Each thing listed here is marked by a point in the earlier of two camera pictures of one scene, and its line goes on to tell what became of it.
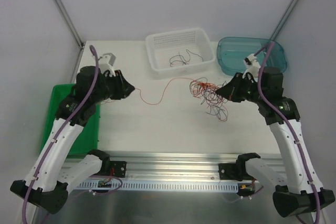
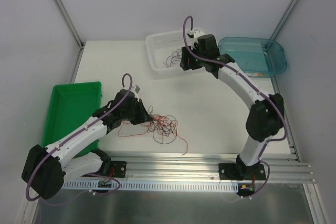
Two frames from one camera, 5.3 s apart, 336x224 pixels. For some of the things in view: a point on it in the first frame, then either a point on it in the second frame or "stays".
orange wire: (203, 89) → (166, 125)
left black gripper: (118, 84) → (139, 111)
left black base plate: (117, 168) stays
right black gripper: (237, 88) → (187, 61)
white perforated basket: (174, 52) stays
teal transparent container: (232, 51) stays
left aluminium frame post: (59, 1) stays
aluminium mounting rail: (189, 166) stays
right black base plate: (239, 171) stays
